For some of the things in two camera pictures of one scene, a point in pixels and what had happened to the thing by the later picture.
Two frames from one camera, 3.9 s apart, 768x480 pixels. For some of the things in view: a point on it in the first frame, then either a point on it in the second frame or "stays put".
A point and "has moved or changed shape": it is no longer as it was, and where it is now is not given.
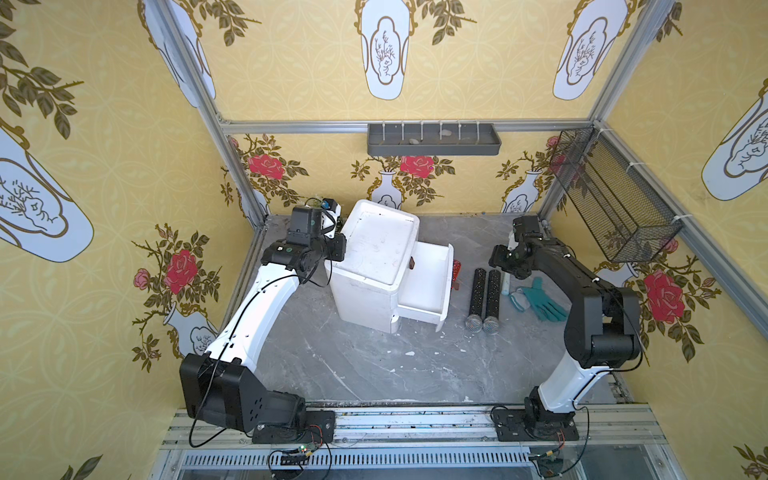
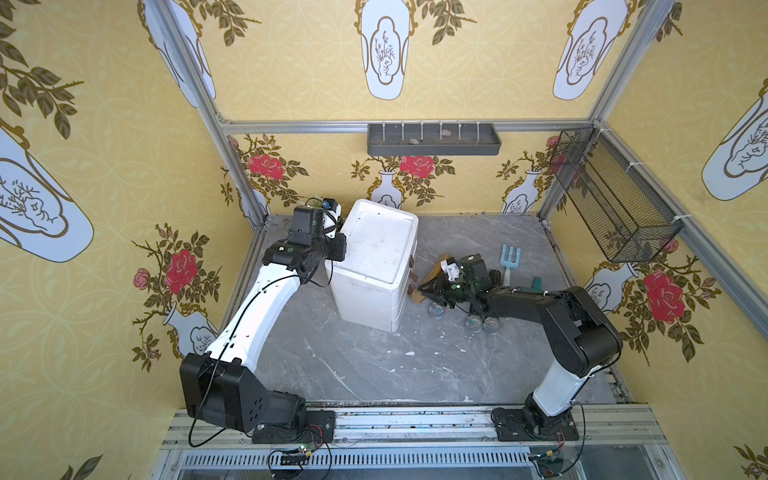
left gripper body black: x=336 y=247 stays put
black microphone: x=493 y=299 stays put
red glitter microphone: x=455 y=273 has moved or changed shape
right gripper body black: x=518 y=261 → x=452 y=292
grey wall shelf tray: x=426 y=139 stays put
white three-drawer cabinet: x=364 y=287 stays put
